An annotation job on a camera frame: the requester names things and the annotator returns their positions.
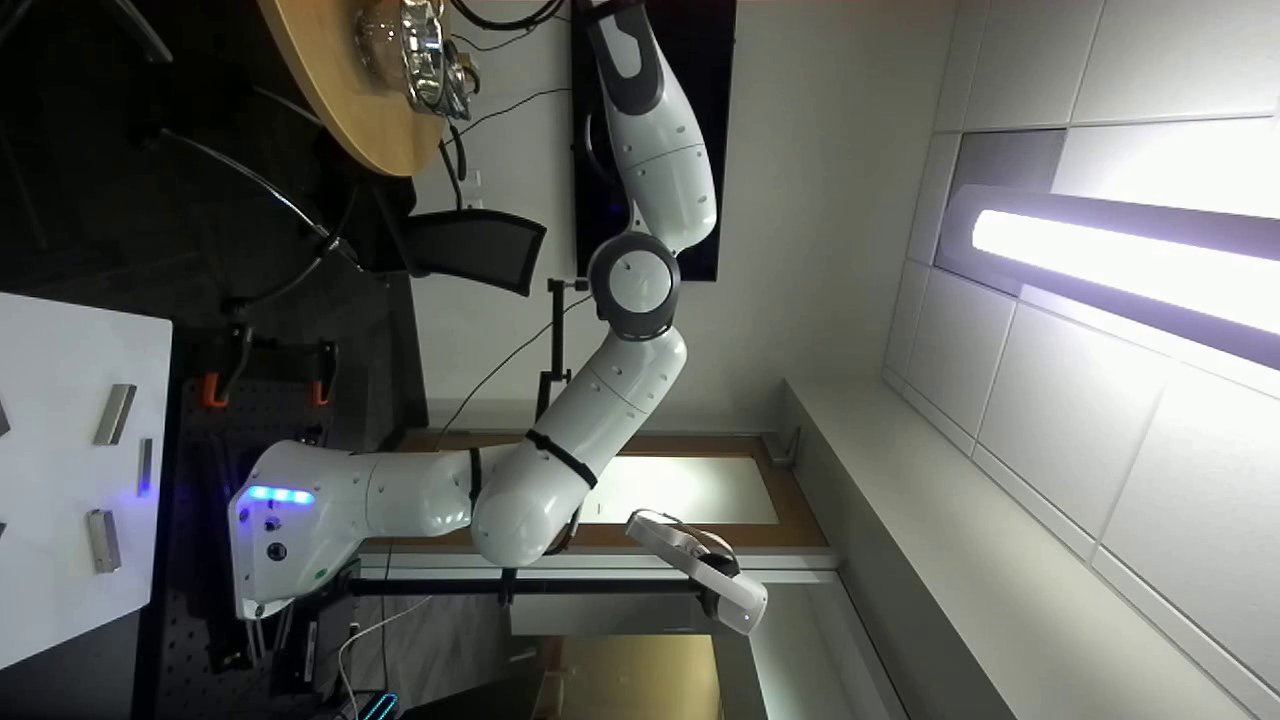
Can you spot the round wooden table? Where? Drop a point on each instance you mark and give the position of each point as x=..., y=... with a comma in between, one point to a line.
x=344, y=82

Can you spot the white flat board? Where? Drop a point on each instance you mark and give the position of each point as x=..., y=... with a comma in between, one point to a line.
x=54, y=465

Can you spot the black mesh office chair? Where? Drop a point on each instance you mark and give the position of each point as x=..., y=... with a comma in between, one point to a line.
x=473, y=247

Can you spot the black clamp stand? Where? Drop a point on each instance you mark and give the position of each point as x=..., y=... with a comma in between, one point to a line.
x=552, y=335

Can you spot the thin grey metal strip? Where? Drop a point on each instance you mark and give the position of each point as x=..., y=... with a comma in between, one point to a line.
x=146, y=465

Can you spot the long ceiling light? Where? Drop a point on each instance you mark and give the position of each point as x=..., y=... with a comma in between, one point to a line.
x=1132, y=265

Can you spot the small grey metal block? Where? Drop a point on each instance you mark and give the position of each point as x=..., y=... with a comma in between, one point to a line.
x=103, y=541
x=113, y=414

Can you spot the black wall panel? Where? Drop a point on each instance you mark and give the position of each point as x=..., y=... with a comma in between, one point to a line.
x=603, y=186

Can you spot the black camera pole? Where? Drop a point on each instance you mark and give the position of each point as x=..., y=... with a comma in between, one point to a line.
x=441, y=586

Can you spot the white stereo camera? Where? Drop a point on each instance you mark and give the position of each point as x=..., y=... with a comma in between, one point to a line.
x=726, y=606

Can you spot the shiny metal camera mount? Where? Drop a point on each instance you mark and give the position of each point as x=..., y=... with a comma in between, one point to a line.
x=424, y=67

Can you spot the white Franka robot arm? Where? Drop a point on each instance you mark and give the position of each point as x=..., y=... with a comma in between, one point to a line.
x=401, y=494

